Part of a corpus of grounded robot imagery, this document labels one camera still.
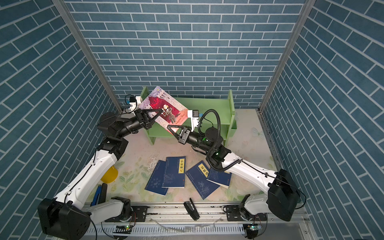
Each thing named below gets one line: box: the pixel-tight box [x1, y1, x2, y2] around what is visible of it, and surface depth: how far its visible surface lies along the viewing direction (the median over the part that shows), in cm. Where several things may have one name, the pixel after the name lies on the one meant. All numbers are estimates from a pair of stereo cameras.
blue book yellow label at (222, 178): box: [206, 168, 233, 189], surface depth 86 cm
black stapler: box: [183, 198, 200, 221], surface depth 75 cm
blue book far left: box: [144, 160, 169, 196], surface depth 85 cm
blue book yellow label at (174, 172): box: [161, 156, 186, 189], surface depth 88 cm
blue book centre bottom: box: [185, 160, 221, 200], surface depth 86 cm
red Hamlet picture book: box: [138, 86, 189, 126], surface depth 64 cm
